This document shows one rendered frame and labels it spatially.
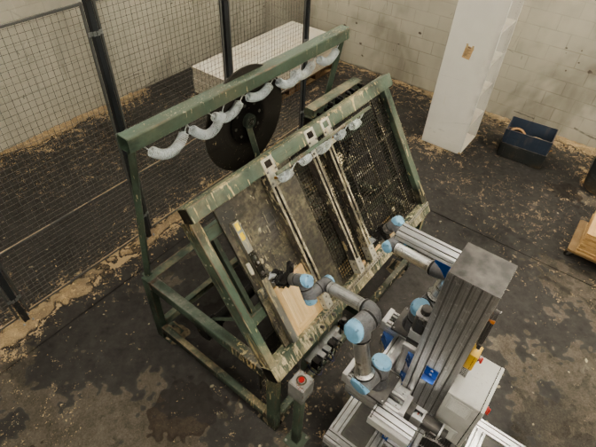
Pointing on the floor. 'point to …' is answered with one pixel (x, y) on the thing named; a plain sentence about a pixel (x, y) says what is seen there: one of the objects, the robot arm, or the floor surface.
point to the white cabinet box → (469, 70)
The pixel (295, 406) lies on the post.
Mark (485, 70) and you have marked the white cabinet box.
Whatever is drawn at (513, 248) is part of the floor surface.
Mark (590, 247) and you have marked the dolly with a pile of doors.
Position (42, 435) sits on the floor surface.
